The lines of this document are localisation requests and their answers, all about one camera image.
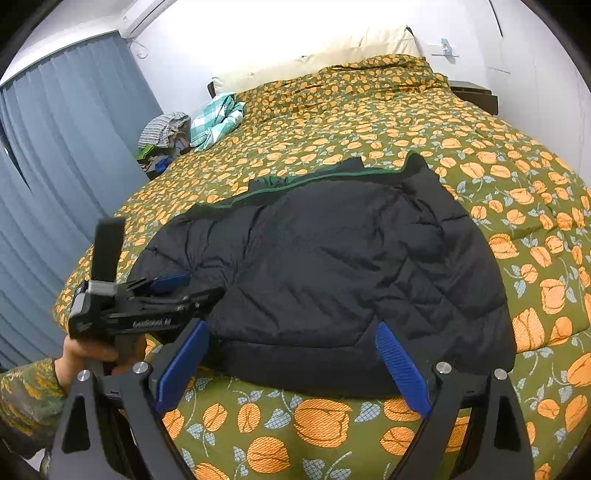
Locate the green orange floral blanket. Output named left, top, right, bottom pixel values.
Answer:
left=53, top=54, right=591, bottom=480

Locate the cream pillow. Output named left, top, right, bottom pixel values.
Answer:
left=211, top=24, right=422, bottom=99

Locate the dark bedside table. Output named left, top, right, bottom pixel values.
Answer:
left=449, top=80, right=500, bottom=116

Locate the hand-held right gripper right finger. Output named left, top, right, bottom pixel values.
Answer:
left=375, top=322, right=536, bottom=480

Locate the pile of mixed clothes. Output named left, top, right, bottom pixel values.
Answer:
left=135, top=112, right=192, bottom=178

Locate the small blue wall fixture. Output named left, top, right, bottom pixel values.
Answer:
left=428, top=38, right=461, bottom=59

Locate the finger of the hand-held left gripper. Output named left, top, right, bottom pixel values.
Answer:
left=139, top=286, right=225, bottom=320
left=128, top=272, right=193, bottom=297

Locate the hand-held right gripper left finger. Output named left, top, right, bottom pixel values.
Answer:
left=48, top=318, right=209, bottom=480

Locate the black puffer jacket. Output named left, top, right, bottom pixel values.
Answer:
left=127, top=151, right=517, bottom=400

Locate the person's left hand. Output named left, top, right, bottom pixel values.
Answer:
left=54, top=330, right=147, bottom=385

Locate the teal checked cloth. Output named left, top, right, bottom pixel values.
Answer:
left=189, top=92, right=246, bottom=152

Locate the blue-grey curtain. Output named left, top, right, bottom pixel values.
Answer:
left=0, top=30, right=164, bottom=370

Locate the white air conditioner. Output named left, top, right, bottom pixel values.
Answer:
left=119, top=0, right=178, bottom=38

